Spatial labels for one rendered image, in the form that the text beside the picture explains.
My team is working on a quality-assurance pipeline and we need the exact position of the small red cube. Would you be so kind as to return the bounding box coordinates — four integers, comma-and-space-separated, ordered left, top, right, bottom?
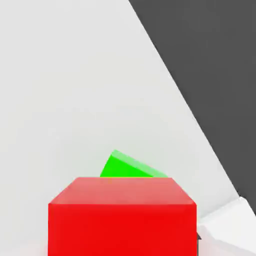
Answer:
47, 176, 198, 256

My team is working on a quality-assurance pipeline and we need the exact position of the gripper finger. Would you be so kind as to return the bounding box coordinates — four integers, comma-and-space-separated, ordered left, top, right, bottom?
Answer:
196, 196, 256, 256

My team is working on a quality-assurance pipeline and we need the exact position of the small green cube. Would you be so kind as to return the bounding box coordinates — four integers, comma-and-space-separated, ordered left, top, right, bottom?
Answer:
99, 149, 169, 179

